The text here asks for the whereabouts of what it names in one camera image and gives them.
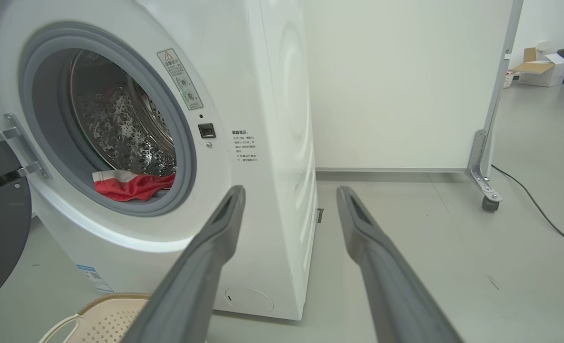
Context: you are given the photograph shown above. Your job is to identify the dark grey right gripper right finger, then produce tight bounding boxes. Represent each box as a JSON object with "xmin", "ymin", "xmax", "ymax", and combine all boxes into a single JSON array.
[{"xmin": 335, "ymin": 185, "xmax": 464, "ymax": 343}]

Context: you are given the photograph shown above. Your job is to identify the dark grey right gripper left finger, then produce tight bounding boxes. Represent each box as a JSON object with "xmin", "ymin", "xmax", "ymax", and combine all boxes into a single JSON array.
[{"xmin": 122, "ymin": 185, "xmax": 247, "ymax": 343}]

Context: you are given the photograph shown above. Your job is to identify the red garment with white stripe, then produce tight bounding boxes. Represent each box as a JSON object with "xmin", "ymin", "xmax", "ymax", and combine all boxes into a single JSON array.
[{"xmin": 92, "ymin": 169, "xmax": 176, "ymax": 202}]

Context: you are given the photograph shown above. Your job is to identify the grey round glass washer door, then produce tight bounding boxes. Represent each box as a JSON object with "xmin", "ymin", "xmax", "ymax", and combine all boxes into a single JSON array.
[{"xmin": 0, "ymin": 113, "xmax": 51, "ymax": 313}]

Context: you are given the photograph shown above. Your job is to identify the cream perforated laundry basket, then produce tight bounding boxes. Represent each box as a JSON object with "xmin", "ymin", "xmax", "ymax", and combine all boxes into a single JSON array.
[{"xmin": 38, "ymin": 292, "xmax": 152, "ymax": 343}]

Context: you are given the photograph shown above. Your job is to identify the white front-load washing machine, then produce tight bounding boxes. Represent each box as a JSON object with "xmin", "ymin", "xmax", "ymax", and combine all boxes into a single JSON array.
[{"xmin": 0, "ymin": 0, "xmax": 319, "ymax": 321}]

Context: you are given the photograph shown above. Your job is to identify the open cardboard box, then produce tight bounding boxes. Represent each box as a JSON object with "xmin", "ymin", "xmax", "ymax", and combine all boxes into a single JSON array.
[{"xmin": 510, "ymin": 46, "xmax": 564, "ymax": 88}]

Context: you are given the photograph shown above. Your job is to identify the black floor cable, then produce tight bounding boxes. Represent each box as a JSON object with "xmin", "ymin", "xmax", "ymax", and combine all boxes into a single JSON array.
[{"xmin": 491, "ymin": 164, "xmax": 564, "ymax": 253}]

